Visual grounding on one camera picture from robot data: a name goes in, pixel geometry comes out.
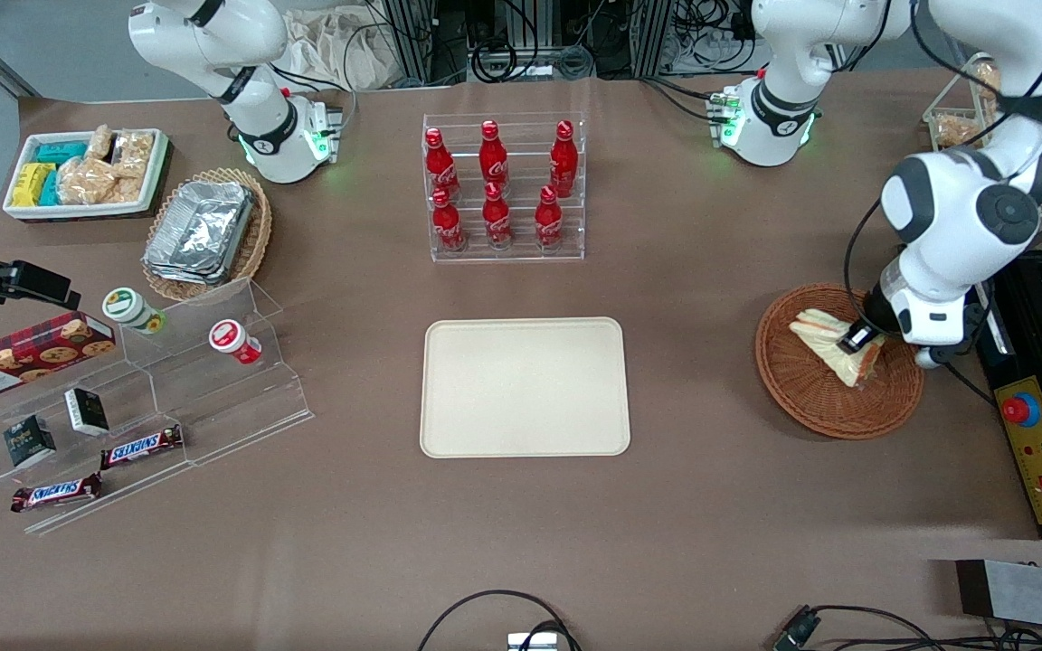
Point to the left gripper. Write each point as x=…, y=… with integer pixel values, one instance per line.
x=873, y=321

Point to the triangular sandwich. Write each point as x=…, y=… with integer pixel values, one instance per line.
x=824, y=336

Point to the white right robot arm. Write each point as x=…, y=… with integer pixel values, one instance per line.
x=213, y=36

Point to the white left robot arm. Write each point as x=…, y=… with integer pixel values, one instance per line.
x=783, y=54

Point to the round brown wicker basket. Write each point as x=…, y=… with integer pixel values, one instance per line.
x=810, y=407

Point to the white rectangular snack tray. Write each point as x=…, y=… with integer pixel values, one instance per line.
x=155, y=176

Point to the oval light wicker basket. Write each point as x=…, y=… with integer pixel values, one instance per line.
x=254, y=244

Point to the beige plastic tray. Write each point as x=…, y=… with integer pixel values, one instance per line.
x=521, y=389

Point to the red tartan cookie box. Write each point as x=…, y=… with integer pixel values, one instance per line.
x=28, y=357

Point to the yellow snack packet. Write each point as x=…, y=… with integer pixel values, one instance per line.
x=31, y=183

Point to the teal snack packet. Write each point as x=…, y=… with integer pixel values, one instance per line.
x=50, y=188
x=61, y=151

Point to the green lidded cup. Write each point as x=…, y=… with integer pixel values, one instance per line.
x=127, y=307

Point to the clear bag of crackers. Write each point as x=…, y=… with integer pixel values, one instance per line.
x=134, y=152
x=100, y=143
x=127, y=189
x=85, y=181

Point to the small black white box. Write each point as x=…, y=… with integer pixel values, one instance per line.
x=87, y=411

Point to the stack of foil trays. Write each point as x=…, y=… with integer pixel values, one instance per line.
x=200, y=231

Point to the brown snickers bar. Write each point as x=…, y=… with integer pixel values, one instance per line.
x=55, y=493
x=141, y=447

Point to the clear bag of pastries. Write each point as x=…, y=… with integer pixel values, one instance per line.
x=955, y=131
x=985, y=80

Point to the red lidded cup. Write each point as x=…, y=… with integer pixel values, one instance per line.
x=230, y=338

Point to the clear acrylic stepped shelf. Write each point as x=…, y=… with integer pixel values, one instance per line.
x=232, y=407

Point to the grey metal bar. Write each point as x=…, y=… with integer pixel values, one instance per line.
x=1027, y=592

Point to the red cola bottle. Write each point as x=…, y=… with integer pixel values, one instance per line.
x=493, y=158
x=548, y=224
x=440, y=167
x=448, y=226
x=563, y=163
x=497, y=221

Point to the clear acrylic bottle rack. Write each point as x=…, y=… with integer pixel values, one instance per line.
x=521, y=249

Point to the small silver device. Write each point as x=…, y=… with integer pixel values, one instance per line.
x=532, y=642

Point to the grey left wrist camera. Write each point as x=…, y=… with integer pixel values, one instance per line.
x=931, y=356

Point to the aluminium frame post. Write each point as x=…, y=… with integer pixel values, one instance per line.
x=417, y=41
x=652, y=36

